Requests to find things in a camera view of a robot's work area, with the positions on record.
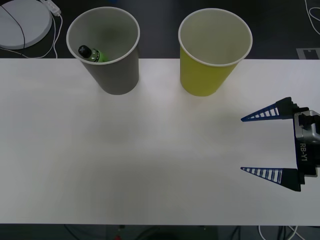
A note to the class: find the white power strip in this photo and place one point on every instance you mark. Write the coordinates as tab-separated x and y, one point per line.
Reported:
52	6

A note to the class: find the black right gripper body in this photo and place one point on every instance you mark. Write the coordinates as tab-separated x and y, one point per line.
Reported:
308	157

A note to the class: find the green bottle with black cap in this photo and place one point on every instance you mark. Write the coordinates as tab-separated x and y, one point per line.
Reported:
93	55

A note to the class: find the grey waste bin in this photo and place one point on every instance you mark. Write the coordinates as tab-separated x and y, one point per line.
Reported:
117	73

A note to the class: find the right arm with camera box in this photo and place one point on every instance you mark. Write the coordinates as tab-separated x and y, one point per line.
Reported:
310	132

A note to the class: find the round pale grey disc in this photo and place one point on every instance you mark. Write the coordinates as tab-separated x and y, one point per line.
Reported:
15	25

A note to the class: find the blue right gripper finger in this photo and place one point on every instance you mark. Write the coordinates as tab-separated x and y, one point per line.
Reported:
291	177
283	108

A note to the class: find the yellow-green waste bin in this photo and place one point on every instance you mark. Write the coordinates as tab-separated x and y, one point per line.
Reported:
200	77

